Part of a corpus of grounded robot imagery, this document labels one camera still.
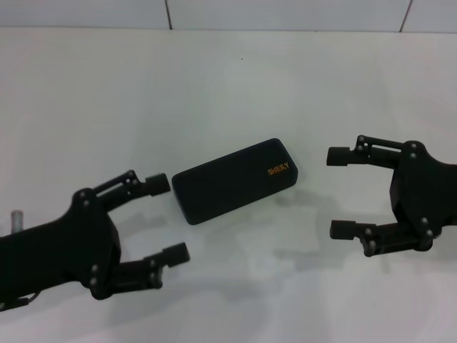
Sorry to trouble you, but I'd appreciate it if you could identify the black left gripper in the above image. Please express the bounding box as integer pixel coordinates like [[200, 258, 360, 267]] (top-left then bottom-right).
[[0, 187, 123, 303]]

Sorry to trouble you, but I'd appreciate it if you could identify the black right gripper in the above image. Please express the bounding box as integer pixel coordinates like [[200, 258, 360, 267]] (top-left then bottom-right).
[[325, 134, 457, 258]]

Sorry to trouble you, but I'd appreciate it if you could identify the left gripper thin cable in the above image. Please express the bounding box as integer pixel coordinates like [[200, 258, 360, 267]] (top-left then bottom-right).
[[0, 292, 41, 310]]

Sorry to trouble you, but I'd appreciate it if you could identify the black glasses case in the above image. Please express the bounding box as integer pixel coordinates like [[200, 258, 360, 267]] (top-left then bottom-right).
[[171, 136, 301, 227]]

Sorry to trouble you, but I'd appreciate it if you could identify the left gripper metal connector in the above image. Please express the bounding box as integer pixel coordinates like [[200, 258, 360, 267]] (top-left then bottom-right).
[[9, 209, 24, 234]]

